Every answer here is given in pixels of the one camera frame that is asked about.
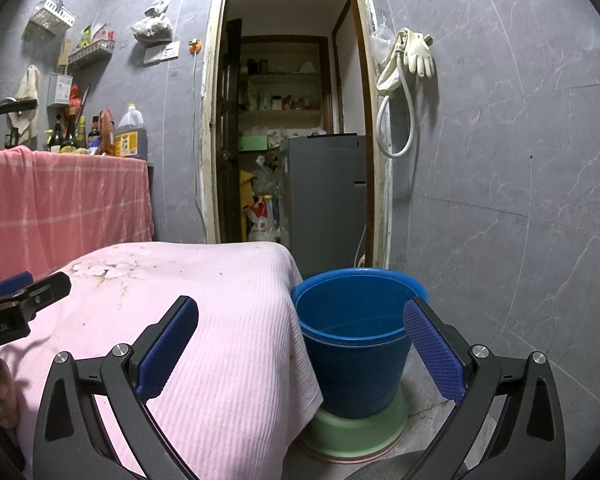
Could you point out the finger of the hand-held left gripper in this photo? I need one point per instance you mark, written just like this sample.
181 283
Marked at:
50 290
12 285

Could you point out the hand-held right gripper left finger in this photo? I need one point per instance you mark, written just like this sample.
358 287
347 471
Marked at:
167 350

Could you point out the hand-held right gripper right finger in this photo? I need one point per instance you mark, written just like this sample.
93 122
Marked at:
432 350

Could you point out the blue plastic bucket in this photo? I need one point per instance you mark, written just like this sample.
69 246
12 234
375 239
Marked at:
355 375

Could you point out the person's left hand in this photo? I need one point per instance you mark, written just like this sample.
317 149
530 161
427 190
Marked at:
5 400

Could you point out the pink ribbed blanket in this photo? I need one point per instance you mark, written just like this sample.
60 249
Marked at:
230 335

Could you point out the pink checked cloth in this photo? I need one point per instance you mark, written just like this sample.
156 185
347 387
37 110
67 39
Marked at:
55 200

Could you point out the green plastic basin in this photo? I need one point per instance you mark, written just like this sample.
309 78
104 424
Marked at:
350 440

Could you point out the dark sauce bottle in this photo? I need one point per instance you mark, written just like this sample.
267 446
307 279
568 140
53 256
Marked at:
70 137
57 137

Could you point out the white red rice sack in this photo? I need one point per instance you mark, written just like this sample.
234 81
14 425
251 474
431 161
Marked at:
262 227

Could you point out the yellow cap bottle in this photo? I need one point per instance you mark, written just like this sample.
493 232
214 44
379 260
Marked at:
82 135

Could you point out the red label sauce bottle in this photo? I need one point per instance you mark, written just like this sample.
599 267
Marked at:
94 135

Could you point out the large oil jug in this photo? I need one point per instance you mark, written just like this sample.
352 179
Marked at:
130 140

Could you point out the yellow bag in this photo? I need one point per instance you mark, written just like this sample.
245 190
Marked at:
245 187

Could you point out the grey washing machine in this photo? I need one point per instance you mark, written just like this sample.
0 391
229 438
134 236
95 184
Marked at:
325 200

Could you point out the red hanging bag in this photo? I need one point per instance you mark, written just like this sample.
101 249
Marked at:
75 99

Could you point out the dark wooden door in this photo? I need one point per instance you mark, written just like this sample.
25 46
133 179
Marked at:
230 160

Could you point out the clear plastic bags bundle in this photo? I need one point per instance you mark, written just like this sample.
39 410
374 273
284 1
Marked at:
269 177

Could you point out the hanging cream cloth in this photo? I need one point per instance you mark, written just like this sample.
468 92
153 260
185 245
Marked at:
27 85

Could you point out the metal utensil holder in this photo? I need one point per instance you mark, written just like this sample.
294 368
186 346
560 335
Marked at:
60 89

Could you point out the green box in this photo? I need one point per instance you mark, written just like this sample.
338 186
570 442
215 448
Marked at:
252 143

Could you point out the wooden board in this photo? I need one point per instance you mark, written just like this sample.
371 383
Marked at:
62 57

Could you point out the green packet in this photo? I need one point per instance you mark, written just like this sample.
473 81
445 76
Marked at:
86 36

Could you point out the red white packet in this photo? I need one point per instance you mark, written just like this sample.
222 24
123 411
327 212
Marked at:
102 33

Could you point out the white plastic basket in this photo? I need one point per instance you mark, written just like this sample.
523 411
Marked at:
50 17

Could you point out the cream rubber gloves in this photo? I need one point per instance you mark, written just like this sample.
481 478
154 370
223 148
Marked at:
420 55

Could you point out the wooden shelf unit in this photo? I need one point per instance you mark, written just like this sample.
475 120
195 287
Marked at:
280 74

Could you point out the clear hanging plastic bag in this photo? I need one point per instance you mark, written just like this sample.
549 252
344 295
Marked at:
380 45

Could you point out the wooden door frame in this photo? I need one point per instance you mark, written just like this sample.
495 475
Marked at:
210 110

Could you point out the white wall rack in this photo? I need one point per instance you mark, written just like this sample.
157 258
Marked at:
92 52

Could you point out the wall socket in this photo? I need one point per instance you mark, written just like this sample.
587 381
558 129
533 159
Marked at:
162 52

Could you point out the orange wall hook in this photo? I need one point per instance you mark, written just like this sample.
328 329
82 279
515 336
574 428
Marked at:
195 45

